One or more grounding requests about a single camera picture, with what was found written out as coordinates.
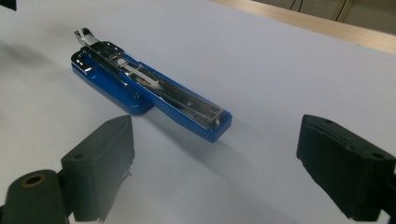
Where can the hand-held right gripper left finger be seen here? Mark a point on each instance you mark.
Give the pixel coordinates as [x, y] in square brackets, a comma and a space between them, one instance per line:
[99, 168]

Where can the wooden table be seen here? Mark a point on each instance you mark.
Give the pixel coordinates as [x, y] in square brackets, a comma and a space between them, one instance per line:
[311, 23]

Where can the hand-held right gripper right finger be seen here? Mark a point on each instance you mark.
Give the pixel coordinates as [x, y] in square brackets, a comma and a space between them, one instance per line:
[342, 168]

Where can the blue stapler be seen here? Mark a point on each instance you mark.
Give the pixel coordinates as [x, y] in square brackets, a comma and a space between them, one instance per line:
[174, 99]

